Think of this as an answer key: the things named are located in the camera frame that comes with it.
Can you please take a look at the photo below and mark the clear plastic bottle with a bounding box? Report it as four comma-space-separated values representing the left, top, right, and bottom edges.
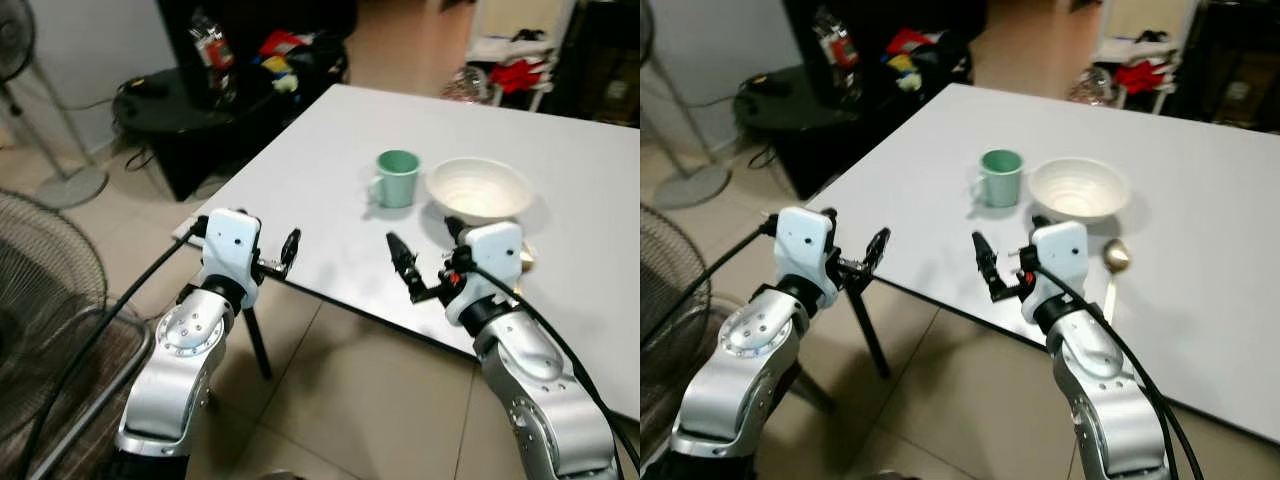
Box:
812, 5, 861, 97
190, 8, 237, 101

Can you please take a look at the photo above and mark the black table leg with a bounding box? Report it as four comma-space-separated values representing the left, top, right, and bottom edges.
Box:
243, 303, 274, 381
845, 283, 893, 379

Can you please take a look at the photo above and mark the silver metal frame chair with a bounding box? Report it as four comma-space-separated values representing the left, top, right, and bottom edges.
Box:
0, 303, 157, 480
640, 300, 731, 476

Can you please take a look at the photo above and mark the black low cabinet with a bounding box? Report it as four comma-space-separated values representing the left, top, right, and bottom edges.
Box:
775, 0, 979, 199
155, 0, 353, 201

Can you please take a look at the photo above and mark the green ceramic mug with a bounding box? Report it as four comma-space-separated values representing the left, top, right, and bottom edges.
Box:
367, 150, 422, 209
969, 149, 1025, 208

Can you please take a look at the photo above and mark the black grille floor fan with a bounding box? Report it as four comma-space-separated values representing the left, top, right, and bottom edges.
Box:
0, 190, 109, 441
640, 205, 697, 336

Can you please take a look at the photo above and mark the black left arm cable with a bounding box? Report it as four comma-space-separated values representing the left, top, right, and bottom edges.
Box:
640, 212, 783, 343
20, 215, 209, 480

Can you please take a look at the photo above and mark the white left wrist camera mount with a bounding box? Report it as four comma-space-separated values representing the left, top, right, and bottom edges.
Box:
200, 208, 263, 284
775, 207, 839, 284

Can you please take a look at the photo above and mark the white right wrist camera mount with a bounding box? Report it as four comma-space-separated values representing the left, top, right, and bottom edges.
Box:
1020, 220, 1089, 323
445, 221, 525, 326

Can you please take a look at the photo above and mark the tall black cabinet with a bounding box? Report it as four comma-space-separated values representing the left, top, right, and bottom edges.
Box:
545, 0, 641, 127
1165, 0, 1280, 132

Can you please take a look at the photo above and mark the red cloth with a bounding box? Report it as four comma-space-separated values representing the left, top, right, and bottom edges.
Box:
1114, 60, 1170, 95
489, 60, 547, 95

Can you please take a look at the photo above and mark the white shelf rack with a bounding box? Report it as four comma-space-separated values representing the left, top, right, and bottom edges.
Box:
1090, 0, 1201, 113
465, 0, 577, 113

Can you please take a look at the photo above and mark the white standing fan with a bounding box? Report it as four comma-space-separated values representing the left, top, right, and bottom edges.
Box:
0, 0, 109, 210
640, 0, 732, 210

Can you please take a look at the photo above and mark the clear glass bowl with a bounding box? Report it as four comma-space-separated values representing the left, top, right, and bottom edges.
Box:
1067, 68, 1114, 106
445, 68, 491, 104

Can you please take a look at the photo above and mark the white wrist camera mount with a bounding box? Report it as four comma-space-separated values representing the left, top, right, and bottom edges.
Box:
775, 207, 839, 284
200, 208, 263, 284
1020, 220, 1089, 323
445, 221, 525, 326

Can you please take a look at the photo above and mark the white ribbed bowl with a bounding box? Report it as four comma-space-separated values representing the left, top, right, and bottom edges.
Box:
1028, 157, 1134, 220
426, 157, 536, 222

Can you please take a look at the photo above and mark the red and yellow toy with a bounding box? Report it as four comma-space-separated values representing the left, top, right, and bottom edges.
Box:
884, 28, 947, 93
255, 30, 323, 96

